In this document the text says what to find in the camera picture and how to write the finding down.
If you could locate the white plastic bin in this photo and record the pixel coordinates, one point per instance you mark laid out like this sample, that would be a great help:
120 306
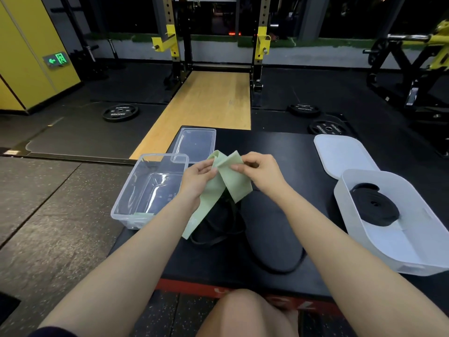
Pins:
414 249

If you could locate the person's right hand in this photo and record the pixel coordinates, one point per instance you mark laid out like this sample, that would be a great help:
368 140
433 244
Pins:
266 175

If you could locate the yellow black exercise machine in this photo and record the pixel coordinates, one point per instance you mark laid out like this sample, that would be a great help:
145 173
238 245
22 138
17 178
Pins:
438 42

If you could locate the clear plastic container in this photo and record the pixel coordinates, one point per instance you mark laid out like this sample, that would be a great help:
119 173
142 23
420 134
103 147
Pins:
154 193

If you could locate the black upright bar holder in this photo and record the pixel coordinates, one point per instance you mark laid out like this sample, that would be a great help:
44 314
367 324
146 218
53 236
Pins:
113 52

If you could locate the green exit sign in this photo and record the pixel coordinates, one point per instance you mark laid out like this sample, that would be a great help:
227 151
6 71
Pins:
58 59

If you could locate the dark navy shirt sleeve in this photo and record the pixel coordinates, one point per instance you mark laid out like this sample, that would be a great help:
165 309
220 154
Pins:
52 332

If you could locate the black plyo platform red side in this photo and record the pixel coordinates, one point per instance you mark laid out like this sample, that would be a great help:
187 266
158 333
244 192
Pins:
280 147

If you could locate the small white floor label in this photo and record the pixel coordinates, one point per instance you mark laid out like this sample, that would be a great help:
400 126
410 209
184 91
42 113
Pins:
11 152

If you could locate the black weight plate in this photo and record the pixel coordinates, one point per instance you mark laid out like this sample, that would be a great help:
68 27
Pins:
328 128
120 112
303 110

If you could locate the wooden lifting platform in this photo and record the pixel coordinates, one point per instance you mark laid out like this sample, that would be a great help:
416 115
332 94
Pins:
207 105

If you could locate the person's left forearm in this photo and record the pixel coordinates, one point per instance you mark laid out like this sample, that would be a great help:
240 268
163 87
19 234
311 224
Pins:
122 270

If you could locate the person's left leg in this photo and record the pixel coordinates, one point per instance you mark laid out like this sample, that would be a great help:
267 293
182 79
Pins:
238 315

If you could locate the white plastic lid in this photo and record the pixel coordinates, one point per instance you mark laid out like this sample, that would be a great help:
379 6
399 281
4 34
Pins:
343 154

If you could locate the clear plastic lid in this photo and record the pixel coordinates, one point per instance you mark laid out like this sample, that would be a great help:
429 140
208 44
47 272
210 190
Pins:
194 143

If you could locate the wide black resistance band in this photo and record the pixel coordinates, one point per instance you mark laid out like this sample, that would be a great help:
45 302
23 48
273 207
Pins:
375 207

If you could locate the yellow black squat rack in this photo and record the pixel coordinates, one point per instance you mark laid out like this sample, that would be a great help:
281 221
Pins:
261 17

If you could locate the person's right forearm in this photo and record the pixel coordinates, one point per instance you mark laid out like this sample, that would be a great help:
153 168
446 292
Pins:
350 263

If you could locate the person's left hand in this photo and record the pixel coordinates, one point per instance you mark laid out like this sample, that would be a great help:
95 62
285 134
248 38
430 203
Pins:
194 184

